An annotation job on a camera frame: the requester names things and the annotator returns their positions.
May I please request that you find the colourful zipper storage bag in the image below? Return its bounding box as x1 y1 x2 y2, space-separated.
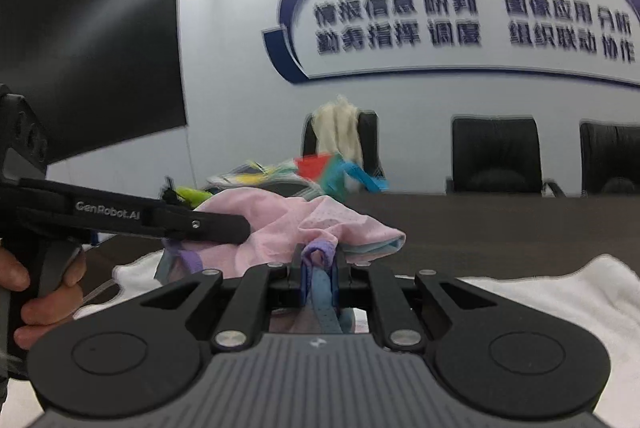
204 154 388 202

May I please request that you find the person's left hand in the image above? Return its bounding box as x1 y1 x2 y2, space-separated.
1 248 87 350

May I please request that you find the black office chair middle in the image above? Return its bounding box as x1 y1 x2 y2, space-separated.
446 116 565 197

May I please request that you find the black office chair right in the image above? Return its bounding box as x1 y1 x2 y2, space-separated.
579 120 639 196

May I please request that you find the white fluffy towel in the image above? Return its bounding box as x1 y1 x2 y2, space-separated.
75 250 639 427

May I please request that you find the black wall monitor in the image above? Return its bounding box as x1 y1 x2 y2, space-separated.
1 0 186 162

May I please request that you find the pink purple-trimmed garment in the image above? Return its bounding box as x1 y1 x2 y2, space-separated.
155 188 406 334

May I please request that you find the black office chair with cloth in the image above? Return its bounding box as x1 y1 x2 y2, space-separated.
302 110 385 179

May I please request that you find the cream fluffy cloth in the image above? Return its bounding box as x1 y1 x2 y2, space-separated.
311 96 363 168

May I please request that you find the blue wall sign lettering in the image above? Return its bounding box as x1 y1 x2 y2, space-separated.
262 0 639 87

